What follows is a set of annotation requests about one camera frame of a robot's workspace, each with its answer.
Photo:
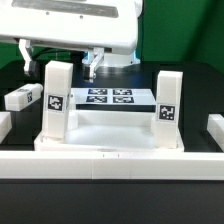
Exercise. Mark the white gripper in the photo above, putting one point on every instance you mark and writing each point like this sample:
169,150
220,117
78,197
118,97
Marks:
101,25

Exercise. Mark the white desk top tray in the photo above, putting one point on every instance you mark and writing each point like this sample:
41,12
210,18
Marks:
107,131

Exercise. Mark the printed fiducial marker sheet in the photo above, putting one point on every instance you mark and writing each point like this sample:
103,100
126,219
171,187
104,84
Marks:
113,96

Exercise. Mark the white left obstacle block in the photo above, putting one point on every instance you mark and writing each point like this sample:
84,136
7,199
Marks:
5,124

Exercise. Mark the white obstacle block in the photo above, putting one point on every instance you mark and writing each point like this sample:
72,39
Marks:
215,127
5,124

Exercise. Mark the white front obstacle bar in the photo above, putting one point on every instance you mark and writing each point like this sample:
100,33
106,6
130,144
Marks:
104,165

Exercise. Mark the white right obstacle block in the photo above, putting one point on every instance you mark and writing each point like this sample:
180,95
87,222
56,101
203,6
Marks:
215,127

